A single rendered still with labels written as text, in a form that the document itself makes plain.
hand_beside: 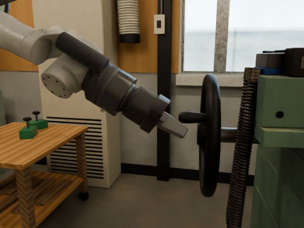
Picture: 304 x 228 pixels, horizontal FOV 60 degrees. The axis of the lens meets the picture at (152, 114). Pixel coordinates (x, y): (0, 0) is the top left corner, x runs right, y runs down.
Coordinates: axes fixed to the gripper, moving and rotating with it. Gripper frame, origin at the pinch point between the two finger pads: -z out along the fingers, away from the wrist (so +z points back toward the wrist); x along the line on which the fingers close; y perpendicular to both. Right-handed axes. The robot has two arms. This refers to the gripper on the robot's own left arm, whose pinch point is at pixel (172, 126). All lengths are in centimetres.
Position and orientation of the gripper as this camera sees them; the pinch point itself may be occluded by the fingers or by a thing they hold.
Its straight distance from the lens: 53.1
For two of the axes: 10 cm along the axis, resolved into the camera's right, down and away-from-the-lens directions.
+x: 1.7, -2.7, -9.5
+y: 5.0, -8.1, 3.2
